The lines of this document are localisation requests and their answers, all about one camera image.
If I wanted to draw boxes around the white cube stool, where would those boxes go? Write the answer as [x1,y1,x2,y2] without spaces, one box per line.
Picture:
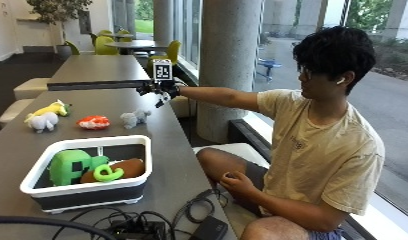
[0,98,37,130]
[169,94,193,118]
[12,77,52,101]

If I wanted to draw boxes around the white marker cube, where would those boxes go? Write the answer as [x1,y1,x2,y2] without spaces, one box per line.
[151,58,173,82]

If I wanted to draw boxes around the grey elephant plush toy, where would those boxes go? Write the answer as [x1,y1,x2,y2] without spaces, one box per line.
[118,109,151,130]

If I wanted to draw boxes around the yellow-green chair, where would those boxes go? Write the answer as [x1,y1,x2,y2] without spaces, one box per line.
[62,40,96,56]
[93,35,121,56]
[145,39,182,77]

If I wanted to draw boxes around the black rectangular box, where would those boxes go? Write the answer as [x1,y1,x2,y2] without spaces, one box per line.
[187,215,229,240]

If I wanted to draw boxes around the orange and white fish plush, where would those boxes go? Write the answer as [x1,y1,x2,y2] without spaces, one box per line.
[76,115,111,131]

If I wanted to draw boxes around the long dark table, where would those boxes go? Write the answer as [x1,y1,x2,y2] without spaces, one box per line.
[45,54,151,92]

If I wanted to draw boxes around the wide concrete column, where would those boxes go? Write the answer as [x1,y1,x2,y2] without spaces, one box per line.
[194,0,263,145]

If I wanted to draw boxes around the round dark table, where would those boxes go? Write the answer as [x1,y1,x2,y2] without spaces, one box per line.
[104,39,169,55]

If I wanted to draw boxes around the brown plush toy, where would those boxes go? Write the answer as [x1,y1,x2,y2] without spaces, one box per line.
[78,157,146,184]

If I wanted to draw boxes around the the person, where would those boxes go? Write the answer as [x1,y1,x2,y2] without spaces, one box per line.
[194,25,386,240]

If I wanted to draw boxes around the narrow concrete column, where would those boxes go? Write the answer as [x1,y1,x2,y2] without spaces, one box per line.
[151,0,179,43]

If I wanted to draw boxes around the yellow plush toy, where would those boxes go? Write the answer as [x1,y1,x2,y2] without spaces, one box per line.
[22,99,72,123]

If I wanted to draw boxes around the black adapter hub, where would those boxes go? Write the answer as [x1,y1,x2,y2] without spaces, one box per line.
[106,219,167,240]

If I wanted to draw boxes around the blue outdoor table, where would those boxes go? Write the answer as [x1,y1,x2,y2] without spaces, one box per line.
[255,57,283,83]

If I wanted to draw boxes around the green curled plush toy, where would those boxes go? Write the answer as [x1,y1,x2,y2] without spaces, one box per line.
[92,164,125,183]

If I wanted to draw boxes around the white pony plush toy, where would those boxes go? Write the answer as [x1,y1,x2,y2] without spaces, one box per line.
[26,111,60,134]

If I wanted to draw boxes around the green blocky plush toy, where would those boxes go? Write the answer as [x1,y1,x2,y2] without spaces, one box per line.
[48,149,110,187]

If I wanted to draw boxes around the white and black basin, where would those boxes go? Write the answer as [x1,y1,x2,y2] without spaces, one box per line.
[18,134,153,214]

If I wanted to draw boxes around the eyeglasses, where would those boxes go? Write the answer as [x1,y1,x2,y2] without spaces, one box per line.
[295,65,315,80]

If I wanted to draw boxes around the potted indoor tree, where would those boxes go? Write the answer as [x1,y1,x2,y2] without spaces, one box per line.
[25,0,93,61]

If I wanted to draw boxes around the black looped cable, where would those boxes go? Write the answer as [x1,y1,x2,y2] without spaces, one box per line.
[169,188,230,240]

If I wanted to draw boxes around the black cable bundle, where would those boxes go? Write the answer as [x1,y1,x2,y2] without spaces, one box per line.
[49,206,175,240]

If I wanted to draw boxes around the thick black curved cable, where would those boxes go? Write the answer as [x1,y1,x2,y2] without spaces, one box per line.
[0,215,118,240]

